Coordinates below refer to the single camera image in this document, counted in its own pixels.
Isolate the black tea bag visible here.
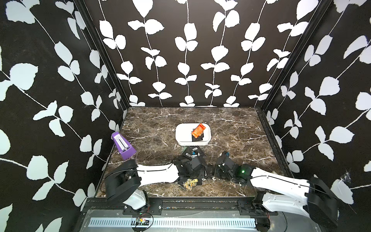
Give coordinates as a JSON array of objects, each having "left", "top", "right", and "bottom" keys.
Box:
[
  {"left": 191, "top": 133, "right": 204, "bottom": 142},
  {"left": 182, "top": 146, "right": 205, "bottom": 159}
]

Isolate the large red tea bag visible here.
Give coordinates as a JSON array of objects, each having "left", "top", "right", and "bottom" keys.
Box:
[{"left": 191, "top": 123, "right": 206, "bottom": 139}]

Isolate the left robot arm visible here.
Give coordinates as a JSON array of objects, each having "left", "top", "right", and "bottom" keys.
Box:
[{"left": 104, "top": 155, "right": 215, "bottom": 212}]

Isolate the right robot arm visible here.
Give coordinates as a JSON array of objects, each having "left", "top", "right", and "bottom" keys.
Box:
[{"left": 212, "top": 151, "right": 339, "bottom": 229}]

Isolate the black tea bag top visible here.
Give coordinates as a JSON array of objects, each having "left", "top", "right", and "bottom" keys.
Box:
[{"left": 182, "top": 146, "right": 205, "bottom": 159}]

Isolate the yellow patterned tea bag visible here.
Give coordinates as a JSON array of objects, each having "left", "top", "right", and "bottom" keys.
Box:
[{"left": 183, "top": 179, "right": 198, "bottom": 191}]

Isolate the white storage box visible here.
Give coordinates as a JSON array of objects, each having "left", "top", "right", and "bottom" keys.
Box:
[{"left": 175, "top": 123, "right": 212, "bottom": 146}]

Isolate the purple metronome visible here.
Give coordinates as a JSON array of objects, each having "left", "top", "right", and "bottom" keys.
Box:
[{"left": 111, "top": 132, "right": 137, "bottom": 160}]

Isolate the small circuit board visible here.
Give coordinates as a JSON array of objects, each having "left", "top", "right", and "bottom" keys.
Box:
[{"left": 133, "top": 217, "right": 151, "bottom": 227}]

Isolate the white perforated strip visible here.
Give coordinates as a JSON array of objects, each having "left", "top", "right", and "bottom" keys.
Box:
[{"left": 88, "top": 217, "right": 257, "bottom": 230}]

